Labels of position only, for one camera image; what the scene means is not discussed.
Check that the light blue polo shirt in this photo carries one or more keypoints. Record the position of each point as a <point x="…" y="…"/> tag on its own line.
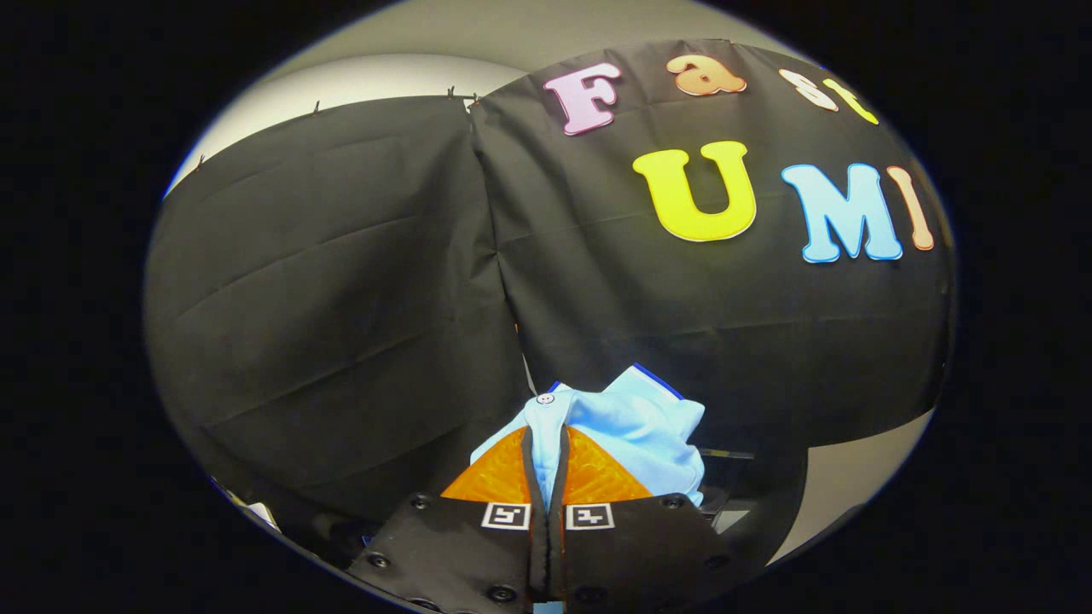
<point x="640" y="426"/>

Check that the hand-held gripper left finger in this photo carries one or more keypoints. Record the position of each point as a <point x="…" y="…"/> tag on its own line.
<point x="452" y="554"/>

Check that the black backdrop cloth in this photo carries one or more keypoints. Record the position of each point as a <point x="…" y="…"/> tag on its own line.
<point x="341" y="298"/>

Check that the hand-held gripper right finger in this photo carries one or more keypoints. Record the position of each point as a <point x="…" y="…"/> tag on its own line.
<point x="640" y="554"/>

